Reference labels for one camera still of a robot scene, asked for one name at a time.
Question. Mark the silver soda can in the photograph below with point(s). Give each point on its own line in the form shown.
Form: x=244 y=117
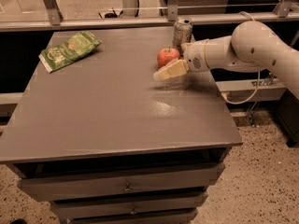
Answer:
x=182 y=33

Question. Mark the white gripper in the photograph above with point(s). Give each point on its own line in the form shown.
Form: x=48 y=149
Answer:
x=194 y=57

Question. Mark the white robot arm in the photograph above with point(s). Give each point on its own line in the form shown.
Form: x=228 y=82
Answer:
x=252 y=47

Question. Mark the middle grey drawer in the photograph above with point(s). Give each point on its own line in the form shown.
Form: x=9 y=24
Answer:
x=130 y=205

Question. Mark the green snack bag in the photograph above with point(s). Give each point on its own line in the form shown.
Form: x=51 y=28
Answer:
x=73 y=49

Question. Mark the top grey drawer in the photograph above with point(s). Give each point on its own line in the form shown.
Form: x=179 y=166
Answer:
x=123 y=182

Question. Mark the grey drawer cabinet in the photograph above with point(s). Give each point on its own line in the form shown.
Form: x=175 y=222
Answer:
x=106 y=113

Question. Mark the red apple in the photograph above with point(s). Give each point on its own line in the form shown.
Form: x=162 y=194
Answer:
x=166 y=55

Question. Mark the bottom grey drawer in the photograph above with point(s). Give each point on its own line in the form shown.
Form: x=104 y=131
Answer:
x=183 y=216

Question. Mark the grey drawer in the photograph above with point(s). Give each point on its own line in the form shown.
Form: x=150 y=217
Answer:
x=123 y=182
x=183 y=216
x=130 y=205

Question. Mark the metal railing frame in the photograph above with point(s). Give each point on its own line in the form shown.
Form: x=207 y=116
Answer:
x=34 y=15

